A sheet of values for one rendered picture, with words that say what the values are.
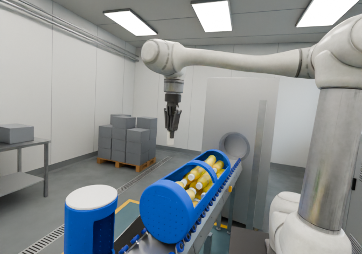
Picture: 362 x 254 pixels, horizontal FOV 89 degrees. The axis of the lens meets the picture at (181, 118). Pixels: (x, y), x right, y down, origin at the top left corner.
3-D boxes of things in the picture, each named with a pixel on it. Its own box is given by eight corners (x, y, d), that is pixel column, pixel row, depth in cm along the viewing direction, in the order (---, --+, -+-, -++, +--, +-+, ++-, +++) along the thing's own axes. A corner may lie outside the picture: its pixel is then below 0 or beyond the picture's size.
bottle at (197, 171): (207, 172, 132) (197, 182, 116) (198, 173, 136) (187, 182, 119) (205, 163, 133) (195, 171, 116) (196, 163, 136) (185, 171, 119)
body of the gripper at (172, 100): (185, 94, 81) (183, 115, 81) (175, 94, 88) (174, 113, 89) (170, 92, 77) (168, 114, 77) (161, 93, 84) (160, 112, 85)
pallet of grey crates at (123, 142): (155, 162, 487) (158, 117, 477) (139, 172, 411) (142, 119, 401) (117, 155, 525) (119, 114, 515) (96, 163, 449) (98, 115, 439)
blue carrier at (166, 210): (230, 183, 159) (231, 151, 158) (188, 254, 81) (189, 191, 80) (199, 177, 172) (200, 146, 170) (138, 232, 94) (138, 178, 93)
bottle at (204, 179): (206, 181, 134) (196, 191, 117) (202, 171, 134) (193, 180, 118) (214, 179, 130) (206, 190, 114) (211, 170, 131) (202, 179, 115)
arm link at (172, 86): (177, 82, 88) (176, 95, 89) (160, 80, 83) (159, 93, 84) (188, 81, 80) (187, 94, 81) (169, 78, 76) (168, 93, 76)
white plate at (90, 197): (57, 210, 93) (57, 212, 93) (115, 206, 100) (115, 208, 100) (74, 185, 119) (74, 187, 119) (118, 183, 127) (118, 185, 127)
